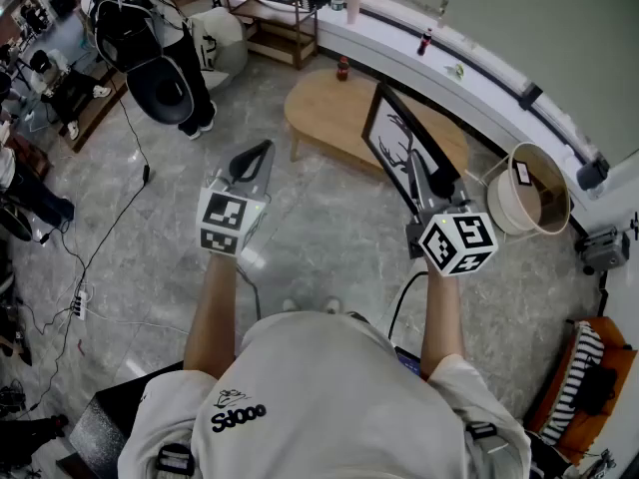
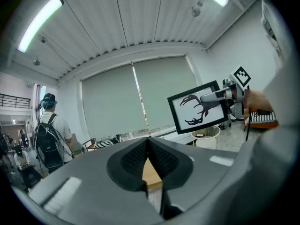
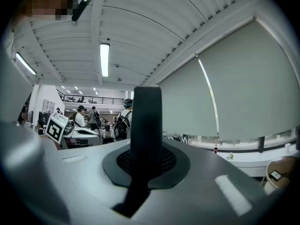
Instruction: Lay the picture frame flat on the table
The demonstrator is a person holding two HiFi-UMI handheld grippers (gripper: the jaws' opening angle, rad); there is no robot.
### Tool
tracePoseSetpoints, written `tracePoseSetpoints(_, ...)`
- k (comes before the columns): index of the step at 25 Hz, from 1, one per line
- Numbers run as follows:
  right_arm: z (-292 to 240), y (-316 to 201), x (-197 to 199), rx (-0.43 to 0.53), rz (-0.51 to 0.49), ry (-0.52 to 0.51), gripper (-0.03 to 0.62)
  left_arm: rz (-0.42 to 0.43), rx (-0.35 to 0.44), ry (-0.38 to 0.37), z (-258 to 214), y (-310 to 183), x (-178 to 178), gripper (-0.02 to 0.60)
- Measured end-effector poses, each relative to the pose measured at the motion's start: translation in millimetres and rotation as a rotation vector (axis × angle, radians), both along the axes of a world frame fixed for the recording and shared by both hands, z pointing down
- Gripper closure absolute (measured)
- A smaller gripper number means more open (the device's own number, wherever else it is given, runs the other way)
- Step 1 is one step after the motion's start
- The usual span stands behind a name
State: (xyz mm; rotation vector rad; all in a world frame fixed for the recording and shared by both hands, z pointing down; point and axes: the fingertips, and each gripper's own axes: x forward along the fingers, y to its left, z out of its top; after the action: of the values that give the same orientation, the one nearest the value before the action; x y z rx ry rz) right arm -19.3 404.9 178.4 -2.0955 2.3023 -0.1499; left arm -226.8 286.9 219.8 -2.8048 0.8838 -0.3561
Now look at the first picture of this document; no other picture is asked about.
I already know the black bag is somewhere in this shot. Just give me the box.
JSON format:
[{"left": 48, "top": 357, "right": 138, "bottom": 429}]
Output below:
[{"left": 573, "top": 364, "right": 618, "bottom": 416}]

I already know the grey tripod device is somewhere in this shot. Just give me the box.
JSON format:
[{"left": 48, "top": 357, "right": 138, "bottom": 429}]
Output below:
[{"left": 573, "top": 212, "right": 639, "bottom": 276}]

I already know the white floor cable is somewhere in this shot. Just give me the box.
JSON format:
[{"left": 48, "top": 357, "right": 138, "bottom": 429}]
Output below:
[{"left": 82, "top": 306, "right": 192, "bottom": 337}]

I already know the orange sofa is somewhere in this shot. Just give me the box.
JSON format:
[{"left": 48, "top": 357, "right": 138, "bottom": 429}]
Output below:
[{"left": 523, "top": 315, "right": 639, "bottom": 466}]

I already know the person's left forearm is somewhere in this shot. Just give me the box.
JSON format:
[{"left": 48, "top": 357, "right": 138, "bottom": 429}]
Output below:
[{"left": 183, "top": 254, "right": 241, "bottom": 381}]

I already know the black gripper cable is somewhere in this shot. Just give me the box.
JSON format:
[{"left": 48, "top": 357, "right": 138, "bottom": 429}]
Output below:
[
  {"left": 237, "top": 264, "right": 264, "bottom": 321},
  {"left": 387, "top": 269, "right": 429, "bottom": 341}
]

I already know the phone with blue screen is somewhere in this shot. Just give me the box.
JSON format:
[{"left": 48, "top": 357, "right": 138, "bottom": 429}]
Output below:
[{"left": 393, "top": 345, "right": 424, "bottom": 379}]

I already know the white egg-shaped bean bag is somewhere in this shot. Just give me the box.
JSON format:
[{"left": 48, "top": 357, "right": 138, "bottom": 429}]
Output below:
[{"left": 192, "top": 6, "right": 250, "bottom": 92}]

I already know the person's right forearm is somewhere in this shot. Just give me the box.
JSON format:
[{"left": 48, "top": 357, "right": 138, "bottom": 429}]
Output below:
[{"left": 420, "top": 266, "right": 468, "bottom": 381}]

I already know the dark wooden shelf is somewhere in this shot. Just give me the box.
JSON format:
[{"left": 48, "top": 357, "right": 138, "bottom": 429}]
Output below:
[{"left": 219, "top": 0, "right": 320, "bottom": 72}]

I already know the black-framed grey rectangular label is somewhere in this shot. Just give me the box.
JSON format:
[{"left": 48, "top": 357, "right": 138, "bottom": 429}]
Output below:
[{"left": 511, "top": 159, "right": 535, "bottom": 187}]

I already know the person's white t-shirt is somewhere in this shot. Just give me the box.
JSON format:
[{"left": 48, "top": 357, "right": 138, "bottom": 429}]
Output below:
[{"left": 117, "top": 311, "right": 533, "bottom": 479}]

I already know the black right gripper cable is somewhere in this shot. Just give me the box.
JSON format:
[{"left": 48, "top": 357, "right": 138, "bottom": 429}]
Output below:
[{"left": 387, "top": 269, "right": 429, "bottom": 341}]

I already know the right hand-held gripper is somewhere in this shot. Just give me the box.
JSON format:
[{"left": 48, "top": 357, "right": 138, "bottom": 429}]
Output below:
[{"left": 404, "top": 150, "right": 499, "bottom": 278}]

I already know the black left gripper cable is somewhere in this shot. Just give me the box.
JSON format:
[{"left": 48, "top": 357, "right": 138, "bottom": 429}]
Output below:
[{"left": 237, "top": 264, "right": 264, "bottom": 321}]

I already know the black floor cable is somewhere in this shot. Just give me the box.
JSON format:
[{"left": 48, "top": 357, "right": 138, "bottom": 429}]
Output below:
[{"left": 29, "top": 75, "right": 152, "bottom": 413}]

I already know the black harness buckle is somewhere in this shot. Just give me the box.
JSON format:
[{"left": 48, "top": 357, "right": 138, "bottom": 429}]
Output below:
[
  {"left": 155, "top": 442, "right": 196, "bottom": 476},
  {"left": 466, "top": 420, "right": 500, "bottom": 441}
]

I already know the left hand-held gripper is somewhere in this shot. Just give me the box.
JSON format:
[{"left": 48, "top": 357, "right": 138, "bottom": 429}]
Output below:
[{"left": 196, "top": 139, "right": 277, "bottom": 258}]

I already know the black framed deer picture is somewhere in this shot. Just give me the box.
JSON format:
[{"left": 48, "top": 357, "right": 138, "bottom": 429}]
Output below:
[{"left": 360, "top": 81, "right": 463, "bottom": 214}]

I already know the wooden oval coffee table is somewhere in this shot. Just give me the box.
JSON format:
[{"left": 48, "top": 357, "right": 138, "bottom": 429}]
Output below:
[{"left": 283, "top": 67, "right": 470, "bottom": 184}]

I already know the dark grey window device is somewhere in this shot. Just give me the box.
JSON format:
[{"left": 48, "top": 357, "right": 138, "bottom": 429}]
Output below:
[{"left": 576, "top": 152, "right": 611, "bottom": 192}]

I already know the black backpack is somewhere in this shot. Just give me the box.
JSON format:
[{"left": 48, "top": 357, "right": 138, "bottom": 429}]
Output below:
[{"left": 93, "top": 0, "right": 164, "bottom": 74}]

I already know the black round shell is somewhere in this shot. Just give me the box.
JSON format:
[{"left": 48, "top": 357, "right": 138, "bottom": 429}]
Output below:
[{"left": 126, "top": 55, "right": 196, "bottom": 125}]

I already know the white round waste bin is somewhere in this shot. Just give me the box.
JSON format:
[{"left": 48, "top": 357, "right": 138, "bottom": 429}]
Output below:
[{"left": 486, "top": 141, "right": 572, "bottom": 237}]

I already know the black low cabinet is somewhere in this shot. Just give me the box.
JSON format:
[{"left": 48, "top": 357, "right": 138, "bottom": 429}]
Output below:
[{"left": 67, "top": 360, "right": 186, "bottom": 479}]

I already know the white window ledge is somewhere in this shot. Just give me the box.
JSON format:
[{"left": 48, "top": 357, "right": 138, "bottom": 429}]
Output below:
[{"left": 317, "top": 0, "right": 605, "bottom": 229}]

